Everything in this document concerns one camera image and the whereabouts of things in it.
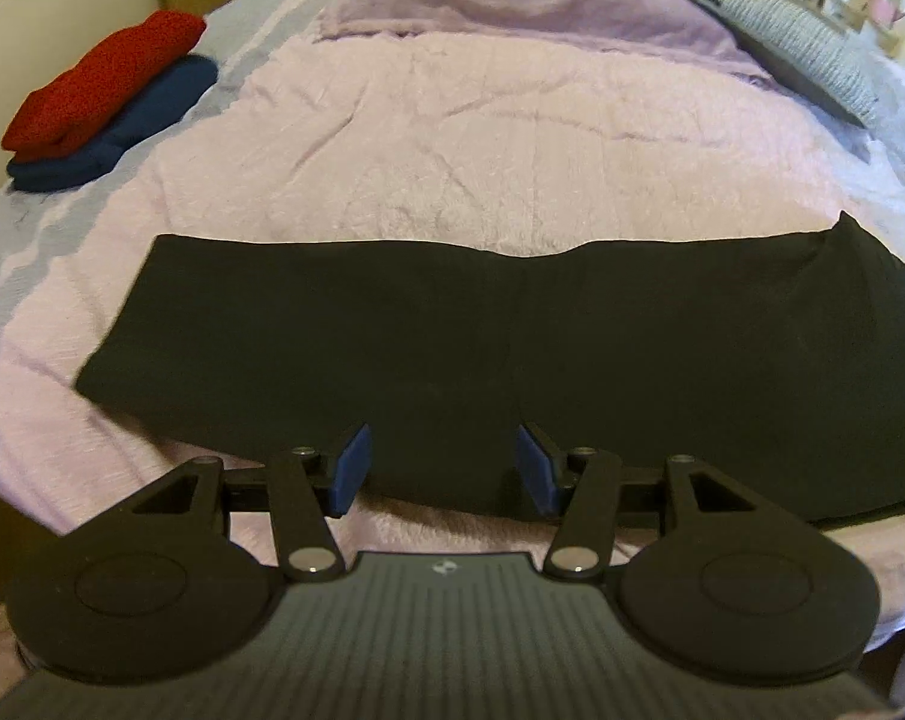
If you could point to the pink fleece blanket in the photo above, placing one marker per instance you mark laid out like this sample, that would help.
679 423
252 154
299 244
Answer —
460 150

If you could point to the blue-grey herringbone blanket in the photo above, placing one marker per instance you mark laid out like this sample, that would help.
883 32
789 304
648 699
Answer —
70 210

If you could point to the grey plaid pillow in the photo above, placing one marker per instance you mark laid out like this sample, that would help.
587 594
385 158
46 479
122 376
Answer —
797 45

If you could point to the red sweater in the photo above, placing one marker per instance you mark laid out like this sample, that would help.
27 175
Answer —
107 75

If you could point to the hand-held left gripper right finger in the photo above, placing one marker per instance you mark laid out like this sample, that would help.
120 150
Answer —
536 469

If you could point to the black pants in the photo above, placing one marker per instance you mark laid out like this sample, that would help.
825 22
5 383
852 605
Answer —
460 337

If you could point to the blue sweater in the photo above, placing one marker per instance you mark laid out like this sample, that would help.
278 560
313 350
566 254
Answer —
122 142

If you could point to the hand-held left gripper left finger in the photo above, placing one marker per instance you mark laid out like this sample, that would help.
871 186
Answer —
350 469

